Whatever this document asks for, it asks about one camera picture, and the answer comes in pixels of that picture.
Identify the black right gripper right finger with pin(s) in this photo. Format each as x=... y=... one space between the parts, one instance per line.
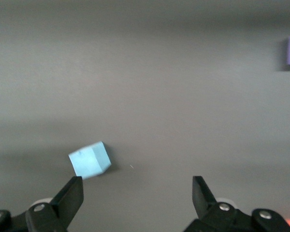
x=205 y=205

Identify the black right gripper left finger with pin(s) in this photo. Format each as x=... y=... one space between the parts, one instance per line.
x=67 y=203

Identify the blue block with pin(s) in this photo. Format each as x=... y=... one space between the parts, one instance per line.
x=89 y=160

